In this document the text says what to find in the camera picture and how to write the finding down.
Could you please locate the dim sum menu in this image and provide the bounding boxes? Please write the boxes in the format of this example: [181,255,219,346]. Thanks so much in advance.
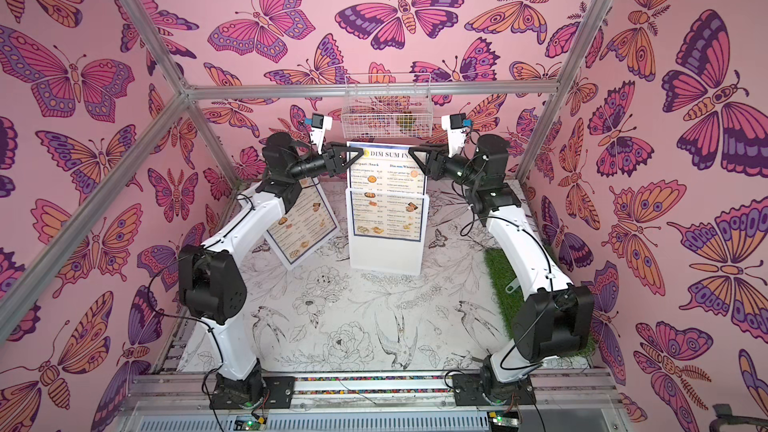
[265,179,338,264]
[347,142,428,242]

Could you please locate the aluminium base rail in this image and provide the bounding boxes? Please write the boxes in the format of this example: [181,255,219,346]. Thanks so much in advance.
[115,370,633,431]

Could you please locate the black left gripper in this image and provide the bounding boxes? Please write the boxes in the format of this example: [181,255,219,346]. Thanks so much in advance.
[289,146,364,187]

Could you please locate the white wire rack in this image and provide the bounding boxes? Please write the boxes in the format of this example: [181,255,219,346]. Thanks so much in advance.
[339,70,434,139]

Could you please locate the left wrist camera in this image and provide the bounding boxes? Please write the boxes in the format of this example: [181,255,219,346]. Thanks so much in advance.
[304,113,333,153]

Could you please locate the black object bottom right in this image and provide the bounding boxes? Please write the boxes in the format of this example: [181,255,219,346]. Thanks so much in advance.
[709,404,768,432]

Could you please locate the green artificial grass mat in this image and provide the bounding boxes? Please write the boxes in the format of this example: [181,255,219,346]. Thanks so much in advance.
[484,248,595,369]

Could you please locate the green succulent plant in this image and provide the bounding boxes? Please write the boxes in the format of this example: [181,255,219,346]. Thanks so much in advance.
[395,111,420,134]

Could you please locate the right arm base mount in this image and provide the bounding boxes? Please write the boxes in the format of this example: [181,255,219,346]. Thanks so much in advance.
[446,372,537,407]

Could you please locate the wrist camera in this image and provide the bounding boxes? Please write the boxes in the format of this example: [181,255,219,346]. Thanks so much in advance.
[440,112,472,158]
[304,113,333,153]

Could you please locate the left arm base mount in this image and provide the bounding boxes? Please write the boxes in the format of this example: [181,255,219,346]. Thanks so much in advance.
[210,374,296,411]

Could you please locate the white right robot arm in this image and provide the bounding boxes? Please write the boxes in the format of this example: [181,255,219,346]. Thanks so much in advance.
[409,134,594,404]

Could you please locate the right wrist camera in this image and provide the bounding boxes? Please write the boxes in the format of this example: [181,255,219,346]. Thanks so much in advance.
[440,112,472,158]

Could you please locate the aluminium cage frame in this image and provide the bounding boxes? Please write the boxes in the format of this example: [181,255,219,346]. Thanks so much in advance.
[1,0,613,338]

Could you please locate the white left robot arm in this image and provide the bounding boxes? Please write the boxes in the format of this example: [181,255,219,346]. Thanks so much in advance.
[178,132,364,409]

